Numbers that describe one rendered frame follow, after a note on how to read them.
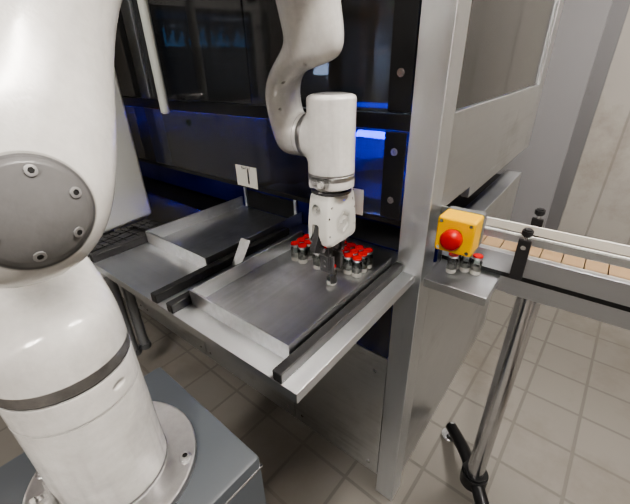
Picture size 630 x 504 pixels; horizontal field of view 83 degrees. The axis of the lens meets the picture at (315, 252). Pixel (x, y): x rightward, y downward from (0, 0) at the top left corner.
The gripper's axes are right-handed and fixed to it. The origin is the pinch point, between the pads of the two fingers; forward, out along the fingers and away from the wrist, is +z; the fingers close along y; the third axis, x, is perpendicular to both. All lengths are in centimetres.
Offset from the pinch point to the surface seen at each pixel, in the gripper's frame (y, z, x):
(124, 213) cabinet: -1, 9, 89
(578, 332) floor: 149, 93, -54
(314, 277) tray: -0.1, 5.7, 4.6
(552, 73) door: 197, -29, -5
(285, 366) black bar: -24.5, 4.1, -9.2
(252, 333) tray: -22.1, 4.4, 0.7
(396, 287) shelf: 7.2, 5.9, -11.6
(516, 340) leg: 28, 24, -34
